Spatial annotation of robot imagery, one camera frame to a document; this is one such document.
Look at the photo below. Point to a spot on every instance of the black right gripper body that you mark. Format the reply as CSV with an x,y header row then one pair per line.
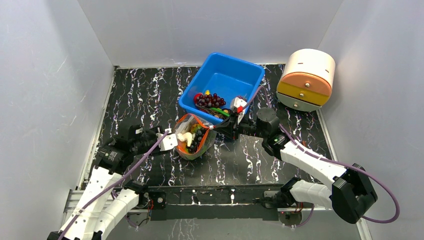
x,y
234,124

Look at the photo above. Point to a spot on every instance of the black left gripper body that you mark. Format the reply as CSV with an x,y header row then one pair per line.
x,y
138,144

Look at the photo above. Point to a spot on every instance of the black grape bunch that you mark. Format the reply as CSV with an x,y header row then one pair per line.
x,y
197,138

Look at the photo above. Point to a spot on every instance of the clear zip top bag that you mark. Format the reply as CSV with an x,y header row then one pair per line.
x,y
191,123

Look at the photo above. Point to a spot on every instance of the white toy mushroom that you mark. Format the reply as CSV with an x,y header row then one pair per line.
x,y
185,137

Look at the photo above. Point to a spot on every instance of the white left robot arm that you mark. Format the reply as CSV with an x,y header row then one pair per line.
x,y
115,161

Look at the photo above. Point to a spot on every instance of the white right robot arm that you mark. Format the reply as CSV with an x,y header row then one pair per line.
x,y
314,165

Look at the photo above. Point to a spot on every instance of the green toy chili pepper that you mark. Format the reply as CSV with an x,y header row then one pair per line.
x,y
219,111

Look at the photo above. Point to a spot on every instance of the dark red grape bunch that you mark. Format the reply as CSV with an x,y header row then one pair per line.
x,y
211,101

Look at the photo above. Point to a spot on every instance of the blue plastic bin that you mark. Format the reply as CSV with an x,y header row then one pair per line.
x,y
227,76

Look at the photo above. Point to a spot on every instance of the round drawer cabinet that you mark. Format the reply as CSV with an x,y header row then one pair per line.
x,y
307,80

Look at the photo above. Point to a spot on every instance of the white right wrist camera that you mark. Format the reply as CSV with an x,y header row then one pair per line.
x,y
238,105

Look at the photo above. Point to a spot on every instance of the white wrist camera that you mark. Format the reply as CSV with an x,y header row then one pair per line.
x,y
238,105
168,142

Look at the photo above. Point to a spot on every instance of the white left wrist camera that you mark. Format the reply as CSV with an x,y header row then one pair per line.
x,y
168,142

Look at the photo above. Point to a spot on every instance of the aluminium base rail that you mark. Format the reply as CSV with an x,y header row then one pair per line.
x,y
240,201

